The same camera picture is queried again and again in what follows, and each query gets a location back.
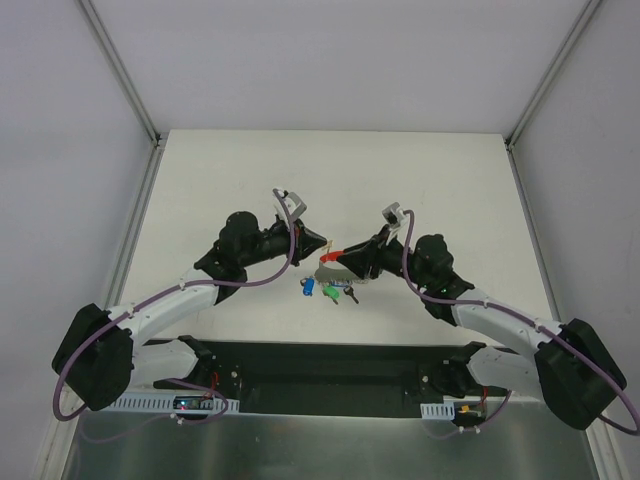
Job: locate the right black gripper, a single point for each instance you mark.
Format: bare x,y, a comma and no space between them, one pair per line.
375,256

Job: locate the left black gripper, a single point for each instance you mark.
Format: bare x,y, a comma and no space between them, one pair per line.
297,242

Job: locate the key holder with red handle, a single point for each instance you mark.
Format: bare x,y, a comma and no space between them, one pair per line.
330,271

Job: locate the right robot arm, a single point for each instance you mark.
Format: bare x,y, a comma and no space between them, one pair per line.
565,365

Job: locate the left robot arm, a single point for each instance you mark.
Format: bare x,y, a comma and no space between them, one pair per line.
213,279

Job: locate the plain silver key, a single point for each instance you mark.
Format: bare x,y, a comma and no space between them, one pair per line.
349,291

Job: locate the blue tagged key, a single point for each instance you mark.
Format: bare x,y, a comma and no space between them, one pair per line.
307,284

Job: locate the green tagged key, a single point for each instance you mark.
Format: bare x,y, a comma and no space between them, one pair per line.
332,293

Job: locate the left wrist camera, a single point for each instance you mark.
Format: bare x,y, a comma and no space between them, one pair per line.
291,204

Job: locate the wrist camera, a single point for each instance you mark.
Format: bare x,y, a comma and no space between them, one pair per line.
291,204
394,217

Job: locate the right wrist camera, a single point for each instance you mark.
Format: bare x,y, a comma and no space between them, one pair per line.
394,217

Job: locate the right white cable duct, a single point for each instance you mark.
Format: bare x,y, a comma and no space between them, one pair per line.
444,411

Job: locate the white cable duct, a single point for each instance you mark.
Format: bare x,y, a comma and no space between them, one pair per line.
444,411
167,403

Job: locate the right aluminium rail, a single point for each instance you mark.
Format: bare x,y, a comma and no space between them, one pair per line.
533,233

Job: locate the aluminium rail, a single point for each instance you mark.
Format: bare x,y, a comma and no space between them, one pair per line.
125,240
533,233

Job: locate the left aluminium rail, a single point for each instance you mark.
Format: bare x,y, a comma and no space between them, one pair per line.
125,240

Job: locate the left aluminium frame post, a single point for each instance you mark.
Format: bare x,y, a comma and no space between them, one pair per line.
118,69

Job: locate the aluminium frame post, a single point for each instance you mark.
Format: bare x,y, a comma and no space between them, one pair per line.
118,69
580,25

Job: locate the left white cable duct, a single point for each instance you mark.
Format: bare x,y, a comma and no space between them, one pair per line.
167,403

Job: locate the right aluminium frame post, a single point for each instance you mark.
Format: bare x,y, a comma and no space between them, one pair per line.
580,25

